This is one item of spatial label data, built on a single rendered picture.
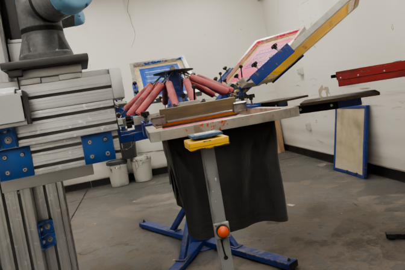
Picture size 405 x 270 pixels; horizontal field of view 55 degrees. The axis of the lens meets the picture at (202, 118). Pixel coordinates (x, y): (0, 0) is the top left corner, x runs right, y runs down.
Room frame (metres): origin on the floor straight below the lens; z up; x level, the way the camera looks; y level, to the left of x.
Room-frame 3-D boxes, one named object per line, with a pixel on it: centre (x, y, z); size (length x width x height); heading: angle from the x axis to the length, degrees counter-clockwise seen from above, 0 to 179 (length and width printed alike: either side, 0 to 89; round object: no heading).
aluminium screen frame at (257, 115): (1.86, -0.02, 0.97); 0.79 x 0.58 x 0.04; 10
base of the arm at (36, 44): (1.16, 0.42, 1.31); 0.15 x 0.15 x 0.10
